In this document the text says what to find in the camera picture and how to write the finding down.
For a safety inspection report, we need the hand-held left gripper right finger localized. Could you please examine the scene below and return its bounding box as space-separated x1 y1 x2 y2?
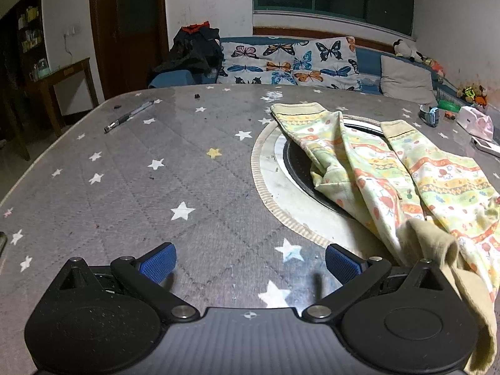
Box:
301 243 450 321

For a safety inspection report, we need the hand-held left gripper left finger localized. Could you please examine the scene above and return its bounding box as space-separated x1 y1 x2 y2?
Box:
55 242 200 323

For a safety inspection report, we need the patterned child's shirt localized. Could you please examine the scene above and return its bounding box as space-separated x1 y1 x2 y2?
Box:
269 102 500 373

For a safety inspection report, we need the pile of dark clothes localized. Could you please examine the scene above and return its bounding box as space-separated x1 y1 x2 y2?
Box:
154 23 223 84

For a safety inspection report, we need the grey star print tablecloth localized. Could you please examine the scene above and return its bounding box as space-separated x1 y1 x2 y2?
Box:
0 85 500 375

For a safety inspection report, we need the black ballpoint pen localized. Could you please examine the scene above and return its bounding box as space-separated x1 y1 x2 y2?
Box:
103 100 155 133

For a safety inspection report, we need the blue smartwatch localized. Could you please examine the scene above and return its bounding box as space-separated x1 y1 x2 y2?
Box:
419 103 440 128

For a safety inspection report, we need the pink white tissue pack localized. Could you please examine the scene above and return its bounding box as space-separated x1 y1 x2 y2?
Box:
456 105 495 141

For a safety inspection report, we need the grey cushion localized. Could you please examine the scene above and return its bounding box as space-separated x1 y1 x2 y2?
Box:
380 55 438 105

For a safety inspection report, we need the blue sofa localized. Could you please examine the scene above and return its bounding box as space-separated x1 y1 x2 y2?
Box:
147 37 469 98

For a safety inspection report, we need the butterfly print cushion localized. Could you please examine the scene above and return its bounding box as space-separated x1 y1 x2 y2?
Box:
216 36 364 91

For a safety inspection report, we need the yellow green plush toy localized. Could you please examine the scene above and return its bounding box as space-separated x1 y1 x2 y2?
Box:
457 85 489 108

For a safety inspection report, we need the wooden side table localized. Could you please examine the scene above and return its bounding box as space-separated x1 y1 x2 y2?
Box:
29 58 100 137

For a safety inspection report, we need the orange plush toy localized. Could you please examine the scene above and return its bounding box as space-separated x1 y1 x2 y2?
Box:
425 58 446 79

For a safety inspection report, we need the black and white plush toy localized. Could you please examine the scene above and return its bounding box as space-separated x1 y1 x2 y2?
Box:
392 39 424 63

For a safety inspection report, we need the dark wooden door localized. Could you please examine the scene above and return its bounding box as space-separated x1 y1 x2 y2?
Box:
89 0 169 100

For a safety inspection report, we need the dark shelf cabinet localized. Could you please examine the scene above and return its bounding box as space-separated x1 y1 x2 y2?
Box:
0 0 43 87

